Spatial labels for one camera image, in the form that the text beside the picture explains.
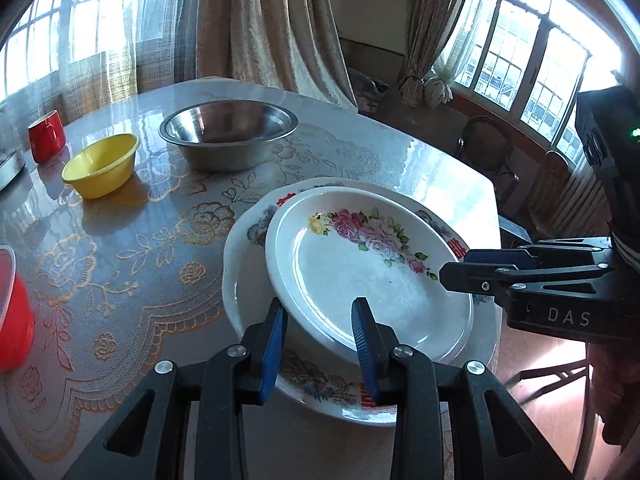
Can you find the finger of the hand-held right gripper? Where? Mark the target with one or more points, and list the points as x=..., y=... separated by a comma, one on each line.
x=475, y=277
x=500, y=256

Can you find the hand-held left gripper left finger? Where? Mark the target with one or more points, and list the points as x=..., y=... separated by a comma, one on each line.
x=272, y=350

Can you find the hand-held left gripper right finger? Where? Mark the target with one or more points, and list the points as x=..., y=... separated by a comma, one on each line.
x=362, y=350

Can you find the large white dragon-print plate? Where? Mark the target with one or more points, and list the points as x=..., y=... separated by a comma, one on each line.
x=245, y=290

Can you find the white floral plate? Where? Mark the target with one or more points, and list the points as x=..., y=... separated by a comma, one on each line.
x=350, y=265

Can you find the stainless steel bowl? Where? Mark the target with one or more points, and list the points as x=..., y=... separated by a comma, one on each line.
x=225, y=152

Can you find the yellow plastic bowl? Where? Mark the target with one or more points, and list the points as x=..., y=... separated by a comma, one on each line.
x=100, y=180

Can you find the red plastic bowl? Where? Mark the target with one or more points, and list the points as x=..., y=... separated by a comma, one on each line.
x=17, y=330

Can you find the person's right forearm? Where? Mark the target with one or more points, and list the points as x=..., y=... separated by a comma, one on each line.
x=617, y=400

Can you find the dark wooden chair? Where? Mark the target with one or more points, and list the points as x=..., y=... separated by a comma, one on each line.
x=487, y=145

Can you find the patterned cushion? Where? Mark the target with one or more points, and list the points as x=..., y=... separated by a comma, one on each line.
x=370, y=90

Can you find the tied beige curtain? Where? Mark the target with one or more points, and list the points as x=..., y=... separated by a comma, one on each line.
x=430, y=20

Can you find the red mug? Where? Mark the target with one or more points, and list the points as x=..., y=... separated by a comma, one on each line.
x=47, y=137

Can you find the beige heavy curtain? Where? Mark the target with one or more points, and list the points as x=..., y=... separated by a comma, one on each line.
x=270, y=35

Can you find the sheer checked curtain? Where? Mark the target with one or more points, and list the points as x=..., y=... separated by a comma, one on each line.
x=125, y=70

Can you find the white electric kettle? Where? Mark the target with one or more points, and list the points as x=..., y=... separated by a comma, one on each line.
x=7, y=170

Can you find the white framed window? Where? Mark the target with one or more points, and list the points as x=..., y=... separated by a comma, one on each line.
x=100, y=5

